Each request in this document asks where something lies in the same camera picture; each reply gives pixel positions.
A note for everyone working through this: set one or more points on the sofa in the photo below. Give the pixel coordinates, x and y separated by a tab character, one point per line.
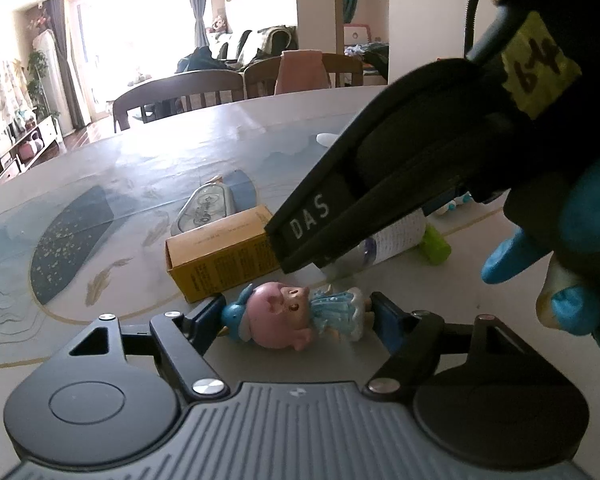
260	42

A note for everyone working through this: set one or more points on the white standing air conditioner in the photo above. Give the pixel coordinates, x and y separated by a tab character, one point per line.
50	70

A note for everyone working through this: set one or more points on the person's right hand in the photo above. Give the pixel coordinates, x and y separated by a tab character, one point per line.
595	210

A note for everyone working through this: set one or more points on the wide dark wooden chair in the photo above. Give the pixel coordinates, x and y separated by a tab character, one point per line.
180	90

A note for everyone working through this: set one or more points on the pink cloth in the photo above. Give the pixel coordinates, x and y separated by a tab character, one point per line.
302	72

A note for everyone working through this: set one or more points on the pink pig figurine blue dress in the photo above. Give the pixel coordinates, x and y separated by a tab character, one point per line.
280	317

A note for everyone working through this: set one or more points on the white green marker pen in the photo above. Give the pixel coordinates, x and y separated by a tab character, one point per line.
326	139

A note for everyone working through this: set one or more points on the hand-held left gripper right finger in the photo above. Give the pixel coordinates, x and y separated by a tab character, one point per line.
384	317

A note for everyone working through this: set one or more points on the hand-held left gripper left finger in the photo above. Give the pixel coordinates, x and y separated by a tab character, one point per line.
207	320

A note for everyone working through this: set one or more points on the grey curtain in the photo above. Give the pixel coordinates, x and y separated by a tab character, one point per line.
197	0

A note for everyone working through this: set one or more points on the plush toy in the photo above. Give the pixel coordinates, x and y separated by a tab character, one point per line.
219	22

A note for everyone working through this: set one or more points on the yellow cardboard box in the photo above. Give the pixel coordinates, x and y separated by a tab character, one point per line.
220	255

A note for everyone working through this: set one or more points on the colourful clothes pile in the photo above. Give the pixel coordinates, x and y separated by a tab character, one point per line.
372	62

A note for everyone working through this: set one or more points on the pink child chair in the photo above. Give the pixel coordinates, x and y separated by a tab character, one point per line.
365	35

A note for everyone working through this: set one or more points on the white bottle green cap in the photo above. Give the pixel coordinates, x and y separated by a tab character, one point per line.
405	240

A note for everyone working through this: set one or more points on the white tv cabinet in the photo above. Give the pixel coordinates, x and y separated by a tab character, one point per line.
25	150

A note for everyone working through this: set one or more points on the white blue toy car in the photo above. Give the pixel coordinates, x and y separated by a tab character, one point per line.
452	205

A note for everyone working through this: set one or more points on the dark clothes pile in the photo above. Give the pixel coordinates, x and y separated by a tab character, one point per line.
200	60

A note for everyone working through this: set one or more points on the wooden chair with pink cloth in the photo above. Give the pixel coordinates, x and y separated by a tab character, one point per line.
260	77

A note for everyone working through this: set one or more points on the green potted plant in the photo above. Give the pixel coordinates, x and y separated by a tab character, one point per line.
39	80

